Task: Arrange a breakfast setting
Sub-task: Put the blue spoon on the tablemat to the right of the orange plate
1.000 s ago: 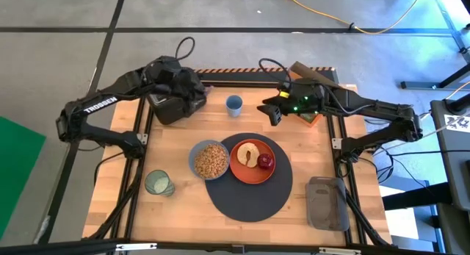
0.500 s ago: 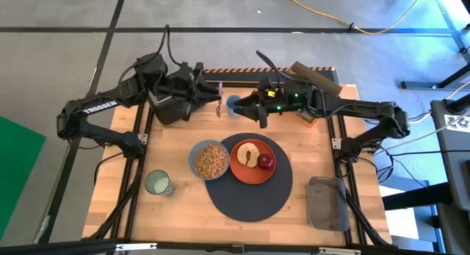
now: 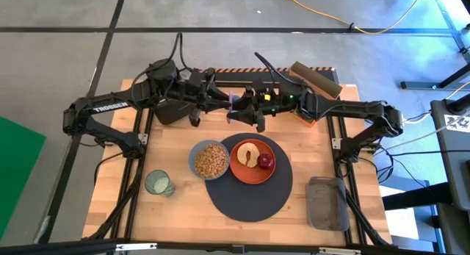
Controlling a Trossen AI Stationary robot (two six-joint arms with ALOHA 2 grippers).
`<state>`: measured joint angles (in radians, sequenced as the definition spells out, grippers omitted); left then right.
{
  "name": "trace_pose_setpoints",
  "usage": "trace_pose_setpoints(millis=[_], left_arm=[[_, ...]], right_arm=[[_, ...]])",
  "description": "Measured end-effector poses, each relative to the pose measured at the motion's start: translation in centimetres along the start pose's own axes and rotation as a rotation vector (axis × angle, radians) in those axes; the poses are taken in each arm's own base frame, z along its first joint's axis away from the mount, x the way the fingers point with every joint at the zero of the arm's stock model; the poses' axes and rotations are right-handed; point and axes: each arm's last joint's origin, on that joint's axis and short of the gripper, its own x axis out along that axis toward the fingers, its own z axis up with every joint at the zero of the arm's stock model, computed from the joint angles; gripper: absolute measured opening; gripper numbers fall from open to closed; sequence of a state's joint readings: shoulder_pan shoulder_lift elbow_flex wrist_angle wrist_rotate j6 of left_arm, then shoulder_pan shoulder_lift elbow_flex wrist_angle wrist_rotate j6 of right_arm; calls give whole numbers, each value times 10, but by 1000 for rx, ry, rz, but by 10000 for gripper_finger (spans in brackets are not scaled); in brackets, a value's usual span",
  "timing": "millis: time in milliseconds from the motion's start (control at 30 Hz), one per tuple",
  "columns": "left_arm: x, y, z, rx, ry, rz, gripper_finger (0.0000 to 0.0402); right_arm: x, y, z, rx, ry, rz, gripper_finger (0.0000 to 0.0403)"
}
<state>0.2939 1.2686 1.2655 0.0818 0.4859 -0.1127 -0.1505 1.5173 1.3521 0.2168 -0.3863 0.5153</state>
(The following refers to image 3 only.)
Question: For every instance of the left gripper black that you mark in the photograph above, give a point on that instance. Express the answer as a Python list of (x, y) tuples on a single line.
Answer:
[(198, 93)]

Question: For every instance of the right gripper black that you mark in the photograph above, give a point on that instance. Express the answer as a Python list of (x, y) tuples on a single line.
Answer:
[(279, 100)]

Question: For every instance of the red apple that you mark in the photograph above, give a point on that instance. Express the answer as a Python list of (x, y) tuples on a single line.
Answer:
[(265, 161)]

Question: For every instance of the orange cereal box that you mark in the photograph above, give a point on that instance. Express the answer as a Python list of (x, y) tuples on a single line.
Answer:
[(316, 78)]

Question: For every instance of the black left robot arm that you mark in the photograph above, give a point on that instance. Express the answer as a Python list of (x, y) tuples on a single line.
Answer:
[(110, 106)]

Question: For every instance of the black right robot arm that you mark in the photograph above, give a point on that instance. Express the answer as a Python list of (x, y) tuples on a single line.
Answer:
[(352, 108)]

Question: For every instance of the black backboard panel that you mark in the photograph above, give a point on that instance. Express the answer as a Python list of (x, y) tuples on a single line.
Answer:
[(235, 78)]

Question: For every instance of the hazard stripe tape at table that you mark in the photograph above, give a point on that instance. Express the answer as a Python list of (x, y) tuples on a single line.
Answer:
[(238, 70)]

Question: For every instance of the black toaster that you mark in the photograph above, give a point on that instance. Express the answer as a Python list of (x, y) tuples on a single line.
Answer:
[(172, 113)]

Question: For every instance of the brown cereal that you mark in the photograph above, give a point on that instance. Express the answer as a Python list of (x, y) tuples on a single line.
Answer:
[(211, 161)]

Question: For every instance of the blue translucent bowl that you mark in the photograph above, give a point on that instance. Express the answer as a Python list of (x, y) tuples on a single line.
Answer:
[(191, 157)]

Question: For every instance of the orange plate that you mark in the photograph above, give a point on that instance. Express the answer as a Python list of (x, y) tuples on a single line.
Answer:
[(253, 176)]

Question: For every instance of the dark round woven placemat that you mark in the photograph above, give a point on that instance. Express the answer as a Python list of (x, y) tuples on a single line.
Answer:
[(249, 203)]

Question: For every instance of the green drinking glass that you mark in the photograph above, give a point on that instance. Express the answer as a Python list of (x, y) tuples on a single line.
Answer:
[(159, 182)]

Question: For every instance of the grey plastic tray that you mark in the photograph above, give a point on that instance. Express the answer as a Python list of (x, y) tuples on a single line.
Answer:
[(327, 203)]

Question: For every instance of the black front crossbar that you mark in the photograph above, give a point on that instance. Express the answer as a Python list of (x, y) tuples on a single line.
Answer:
[(202, 248)]

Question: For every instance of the green floor mat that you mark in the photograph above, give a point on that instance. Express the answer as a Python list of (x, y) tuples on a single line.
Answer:
[(18, 167)]

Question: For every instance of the white marker sheet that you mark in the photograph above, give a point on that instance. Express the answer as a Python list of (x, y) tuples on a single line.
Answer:
[(457, 122)]

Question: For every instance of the grey cart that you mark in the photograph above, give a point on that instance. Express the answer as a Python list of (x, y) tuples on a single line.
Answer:
[(455, 167)]

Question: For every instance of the black metal stand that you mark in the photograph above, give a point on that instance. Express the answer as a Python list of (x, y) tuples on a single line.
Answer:
[(449, 21)]

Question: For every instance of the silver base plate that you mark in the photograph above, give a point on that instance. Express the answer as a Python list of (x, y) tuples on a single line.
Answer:
[(337, 143), (142, 139)]

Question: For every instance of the black aluminium table frame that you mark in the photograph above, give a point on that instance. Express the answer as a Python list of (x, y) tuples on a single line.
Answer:
[(133, 207)]

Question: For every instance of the white metal bracket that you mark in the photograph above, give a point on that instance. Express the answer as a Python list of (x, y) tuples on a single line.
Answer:
[(136, 246), (339, 251)]

